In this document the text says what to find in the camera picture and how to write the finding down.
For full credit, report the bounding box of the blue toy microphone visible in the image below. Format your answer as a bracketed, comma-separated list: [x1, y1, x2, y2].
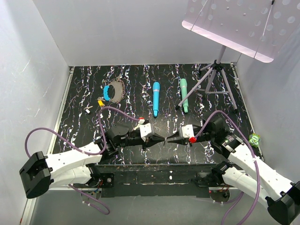
[152, 82, 160, 118]

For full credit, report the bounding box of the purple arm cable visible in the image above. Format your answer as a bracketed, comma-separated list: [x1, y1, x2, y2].
[24, 106, 146, 215]
[194, 110, 261, 225]

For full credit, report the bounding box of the aluminium rail frame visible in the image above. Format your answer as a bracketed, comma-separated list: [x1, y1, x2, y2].
[21, 67, 293, 225]

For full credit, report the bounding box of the green frog toy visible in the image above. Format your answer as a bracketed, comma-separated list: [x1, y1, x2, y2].
[248, 133, 261, 148]

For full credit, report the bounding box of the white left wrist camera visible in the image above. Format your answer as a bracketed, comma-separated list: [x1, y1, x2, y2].
[138, 122, 155, 139]

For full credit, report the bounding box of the lilac music stand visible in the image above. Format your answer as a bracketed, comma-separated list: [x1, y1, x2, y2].
[176, 0, 300, 111]

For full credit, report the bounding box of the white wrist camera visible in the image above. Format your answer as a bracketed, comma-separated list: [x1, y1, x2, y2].
[179, 124, 195, 139]
[138, 122, 155, 139]

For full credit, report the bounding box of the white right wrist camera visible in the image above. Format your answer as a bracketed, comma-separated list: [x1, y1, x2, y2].
[179, 124, 195, 139]

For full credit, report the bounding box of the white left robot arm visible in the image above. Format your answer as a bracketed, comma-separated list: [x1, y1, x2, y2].
[19, 123, 164, 199]

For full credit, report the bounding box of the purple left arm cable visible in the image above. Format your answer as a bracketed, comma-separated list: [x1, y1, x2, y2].
[24, 106, 146, 215]

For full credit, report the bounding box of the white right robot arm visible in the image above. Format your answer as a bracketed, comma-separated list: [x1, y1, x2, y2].
[167, 117, 300, 225]

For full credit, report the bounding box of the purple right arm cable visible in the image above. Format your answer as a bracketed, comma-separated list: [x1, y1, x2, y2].
[194, 110, 261, 225]

